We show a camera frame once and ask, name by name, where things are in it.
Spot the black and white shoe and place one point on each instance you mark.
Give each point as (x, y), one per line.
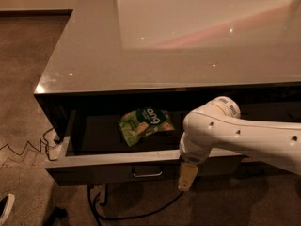
(6, 205)

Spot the dark cabinet with glossy top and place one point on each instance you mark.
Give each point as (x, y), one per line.
(116, 56)

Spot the green snack bag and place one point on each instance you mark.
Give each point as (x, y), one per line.
(144, 122)

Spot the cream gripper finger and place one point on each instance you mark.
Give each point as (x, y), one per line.
(188, 173)

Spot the drawer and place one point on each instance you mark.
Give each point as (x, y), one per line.
(93, 153)
(276, 111)

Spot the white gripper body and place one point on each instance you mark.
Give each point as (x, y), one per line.
(195, 155)

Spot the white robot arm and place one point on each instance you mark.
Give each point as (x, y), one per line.
(218, 124)

